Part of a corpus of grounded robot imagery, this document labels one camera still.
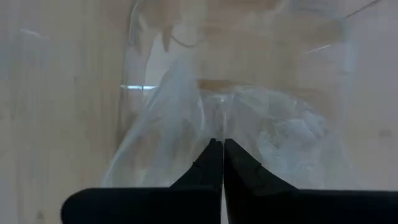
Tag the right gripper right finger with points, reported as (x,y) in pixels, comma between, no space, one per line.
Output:
(280,208)

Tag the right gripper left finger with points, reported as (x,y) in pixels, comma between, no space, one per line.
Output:
(174,205)

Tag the clear plastic wrapper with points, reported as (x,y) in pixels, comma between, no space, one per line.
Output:
(280,130)

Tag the clear plastic tray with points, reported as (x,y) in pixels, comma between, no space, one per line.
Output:
(311,62)

